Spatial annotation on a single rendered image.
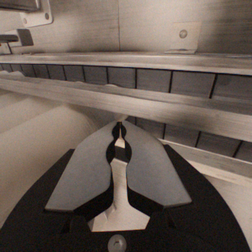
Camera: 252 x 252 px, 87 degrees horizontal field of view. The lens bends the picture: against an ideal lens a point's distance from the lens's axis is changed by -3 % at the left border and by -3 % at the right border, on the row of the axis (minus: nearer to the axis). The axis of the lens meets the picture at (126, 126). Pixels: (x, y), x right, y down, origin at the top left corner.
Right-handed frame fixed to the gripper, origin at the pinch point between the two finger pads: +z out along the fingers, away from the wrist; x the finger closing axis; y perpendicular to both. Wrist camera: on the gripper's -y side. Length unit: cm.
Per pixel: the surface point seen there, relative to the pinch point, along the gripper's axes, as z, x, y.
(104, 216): 4.8, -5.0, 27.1
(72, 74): 10.1, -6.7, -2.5
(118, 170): 6.8, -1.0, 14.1
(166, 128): 3.1, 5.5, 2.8
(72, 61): 10.1, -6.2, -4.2
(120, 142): 2.3, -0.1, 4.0
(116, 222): 8.0, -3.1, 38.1
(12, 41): 11.1, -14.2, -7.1
